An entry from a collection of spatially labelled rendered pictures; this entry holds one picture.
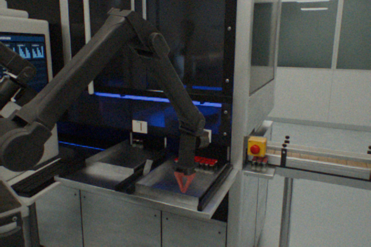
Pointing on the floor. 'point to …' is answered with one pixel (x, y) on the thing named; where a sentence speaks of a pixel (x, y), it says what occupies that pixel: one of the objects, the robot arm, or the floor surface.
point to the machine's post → (240, 101)
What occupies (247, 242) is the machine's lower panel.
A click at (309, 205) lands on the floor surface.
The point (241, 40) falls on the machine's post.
